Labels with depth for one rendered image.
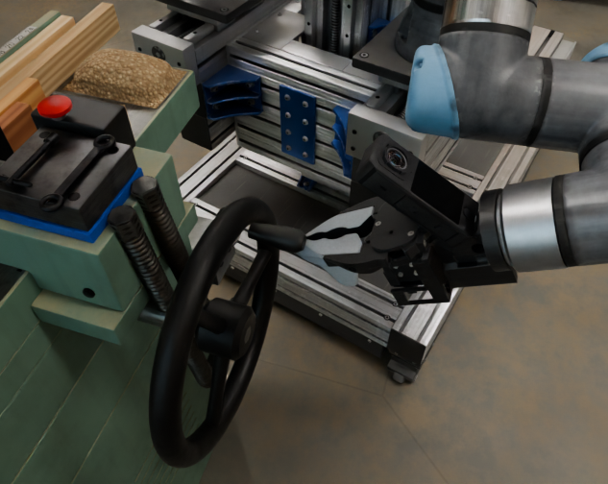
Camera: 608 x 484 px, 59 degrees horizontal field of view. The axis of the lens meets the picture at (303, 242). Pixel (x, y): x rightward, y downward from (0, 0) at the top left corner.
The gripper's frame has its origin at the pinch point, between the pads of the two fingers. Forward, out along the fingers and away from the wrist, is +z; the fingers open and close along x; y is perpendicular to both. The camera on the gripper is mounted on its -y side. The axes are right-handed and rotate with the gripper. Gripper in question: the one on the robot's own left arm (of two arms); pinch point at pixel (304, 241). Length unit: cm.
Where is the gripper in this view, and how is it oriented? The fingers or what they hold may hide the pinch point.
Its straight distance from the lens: 56.3
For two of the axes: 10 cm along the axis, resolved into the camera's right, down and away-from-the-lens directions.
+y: 4.8, 6.8, 5.6
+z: -8.2, 1.3, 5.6
